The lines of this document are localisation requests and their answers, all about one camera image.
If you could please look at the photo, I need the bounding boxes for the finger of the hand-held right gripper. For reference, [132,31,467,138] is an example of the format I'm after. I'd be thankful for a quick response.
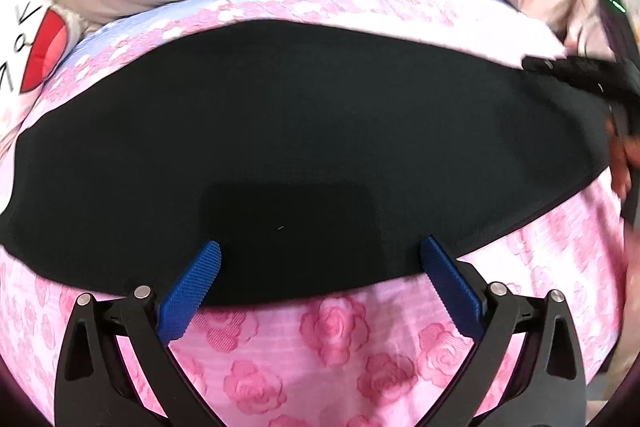
[522,56,640,100]

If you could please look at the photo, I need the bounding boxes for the person's right hand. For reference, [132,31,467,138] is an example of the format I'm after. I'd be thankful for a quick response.
[606,109,637,208]

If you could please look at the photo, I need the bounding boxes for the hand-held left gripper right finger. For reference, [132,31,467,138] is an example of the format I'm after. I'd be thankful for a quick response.
[420,235,589,427]

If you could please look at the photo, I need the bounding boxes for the black pants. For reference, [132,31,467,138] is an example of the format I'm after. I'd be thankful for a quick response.
[0,19,620,308]

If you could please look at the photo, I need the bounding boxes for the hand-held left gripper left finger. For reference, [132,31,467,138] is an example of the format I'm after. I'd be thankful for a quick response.
[54,240,222,427]

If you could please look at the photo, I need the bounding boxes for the cartoon face pillow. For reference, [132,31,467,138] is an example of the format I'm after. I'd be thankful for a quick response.
[0,0,96,142]

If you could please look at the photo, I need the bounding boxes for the pink floral bed sheet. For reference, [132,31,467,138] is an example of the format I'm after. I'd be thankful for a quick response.
[0,0,640,427]

